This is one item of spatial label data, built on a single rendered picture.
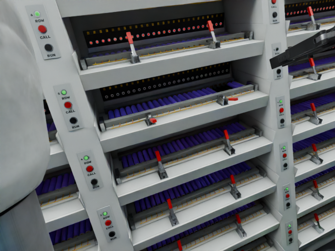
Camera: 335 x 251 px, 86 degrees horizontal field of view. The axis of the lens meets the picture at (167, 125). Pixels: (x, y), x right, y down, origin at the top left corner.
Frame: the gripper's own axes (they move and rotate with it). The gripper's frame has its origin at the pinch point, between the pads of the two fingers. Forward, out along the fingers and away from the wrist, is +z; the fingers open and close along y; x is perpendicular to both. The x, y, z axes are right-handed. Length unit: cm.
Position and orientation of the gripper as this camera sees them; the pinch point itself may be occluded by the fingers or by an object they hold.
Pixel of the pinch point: (286, 58)
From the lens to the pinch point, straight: 61.6
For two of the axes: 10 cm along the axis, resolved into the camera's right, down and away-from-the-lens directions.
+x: 2.6, 9.7, 0.3
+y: -9.4, 2.6, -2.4
